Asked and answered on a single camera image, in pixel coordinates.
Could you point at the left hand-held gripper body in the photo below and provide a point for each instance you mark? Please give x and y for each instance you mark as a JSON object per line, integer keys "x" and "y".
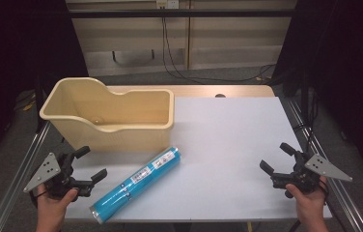
{"x": 51, "y": 172}

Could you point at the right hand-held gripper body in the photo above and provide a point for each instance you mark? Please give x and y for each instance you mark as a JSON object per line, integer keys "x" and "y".
{"x": 308, "y": 172}

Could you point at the blue plastic wrap roll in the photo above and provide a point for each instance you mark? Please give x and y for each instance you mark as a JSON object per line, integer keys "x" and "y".
{"x": 135, "y": 185}

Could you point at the beige plastic storage bin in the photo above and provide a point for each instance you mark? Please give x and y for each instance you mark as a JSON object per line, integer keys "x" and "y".
{"x": 112, "y": 111}

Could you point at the person's right hand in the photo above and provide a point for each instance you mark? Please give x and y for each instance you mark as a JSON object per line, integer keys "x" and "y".
{"x": 308, "y": 206}

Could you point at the person's left hand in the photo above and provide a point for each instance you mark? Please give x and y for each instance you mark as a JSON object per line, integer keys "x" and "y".
{"x": 53, "y": 207}

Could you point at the white table mat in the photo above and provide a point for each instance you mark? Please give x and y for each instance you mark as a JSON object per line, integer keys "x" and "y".
{"x": 228, "y": 154}

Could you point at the black metal stand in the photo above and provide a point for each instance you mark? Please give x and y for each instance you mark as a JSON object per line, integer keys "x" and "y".
{"x": 305, "y": 93}

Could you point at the black curtain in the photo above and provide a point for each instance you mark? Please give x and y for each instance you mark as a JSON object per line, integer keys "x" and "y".
{"x": 15, "y": 64}
{"x": 340, "y": 71}

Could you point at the aluminium frame rail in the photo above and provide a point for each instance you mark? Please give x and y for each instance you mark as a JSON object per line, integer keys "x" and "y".
{"x": 18, "y": 180}
{"x": 324, "y": 161}

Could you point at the black metal rail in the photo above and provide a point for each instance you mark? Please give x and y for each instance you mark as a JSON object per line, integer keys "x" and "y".
{"x": 176, "y": 13}

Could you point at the white wall socket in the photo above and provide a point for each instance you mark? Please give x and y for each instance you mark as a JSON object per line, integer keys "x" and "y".
{"x": 167, "y": 4}

